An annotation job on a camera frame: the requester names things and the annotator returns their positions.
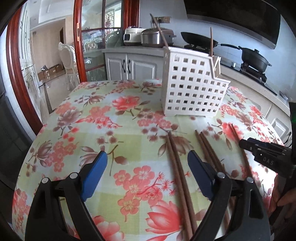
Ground white rice cooker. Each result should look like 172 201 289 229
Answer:
123 26 145 46

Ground black range hood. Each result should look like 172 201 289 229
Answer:
184 0 281 49

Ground wall power outlet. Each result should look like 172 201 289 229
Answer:
155 16 171 24

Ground white ornate chair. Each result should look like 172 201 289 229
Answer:
58 42 80 90

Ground brown wooden chopstick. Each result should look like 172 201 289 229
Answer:
209 27 213 57
166 132 193 240
150 13 169 48
195 130 230 230
168 132 197 236
200 131 235 209
229 124 252 177

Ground black gas stove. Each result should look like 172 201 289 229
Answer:
184 44 278 96

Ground silver rice cooker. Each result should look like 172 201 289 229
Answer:
141 28 176 48

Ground black lidded pot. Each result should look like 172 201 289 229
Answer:
220 44 272 73

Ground person's right hand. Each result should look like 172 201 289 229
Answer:
268 175 296 218

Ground cardboard boxes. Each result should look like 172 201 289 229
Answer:
38 64 65 81

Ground floral tablecloth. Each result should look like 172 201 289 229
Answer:
12 80 282 240

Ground black wok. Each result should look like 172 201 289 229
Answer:
181 32 211 49

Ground white perforated utensil basket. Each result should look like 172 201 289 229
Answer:
161 47 230 118

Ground red wooden sliding door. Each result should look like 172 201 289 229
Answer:
73 0 140 82

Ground white lower kitchen cabinets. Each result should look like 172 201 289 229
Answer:
102 46 292 146

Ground red wooden door frame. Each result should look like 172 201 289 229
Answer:
6 6 43 135

